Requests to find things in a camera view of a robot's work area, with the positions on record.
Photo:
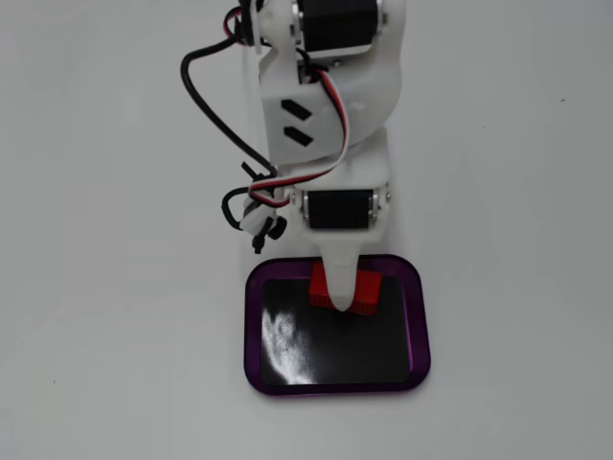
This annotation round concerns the purple tray with black mat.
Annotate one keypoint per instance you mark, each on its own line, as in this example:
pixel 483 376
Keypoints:
pixel 335 350

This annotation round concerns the red ribbed cube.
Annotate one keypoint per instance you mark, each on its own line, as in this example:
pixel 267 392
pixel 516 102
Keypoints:
pixel 368 292

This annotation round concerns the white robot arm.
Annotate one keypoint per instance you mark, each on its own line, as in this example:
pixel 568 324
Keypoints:
pixel 369 91

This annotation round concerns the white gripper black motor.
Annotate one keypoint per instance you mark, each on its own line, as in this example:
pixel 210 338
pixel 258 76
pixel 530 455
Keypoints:
pixel 341 210

